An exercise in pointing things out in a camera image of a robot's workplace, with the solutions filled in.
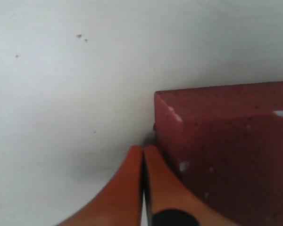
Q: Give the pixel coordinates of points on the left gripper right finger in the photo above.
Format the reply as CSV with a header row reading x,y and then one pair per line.
x,y
168,202

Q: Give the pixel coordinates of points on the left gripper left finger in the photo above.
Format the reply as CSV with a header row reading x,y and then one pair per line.
x,y
119,203

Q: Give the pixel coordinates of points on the red brick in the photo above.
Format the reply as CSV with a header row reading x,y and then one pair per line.
x,y
225,144

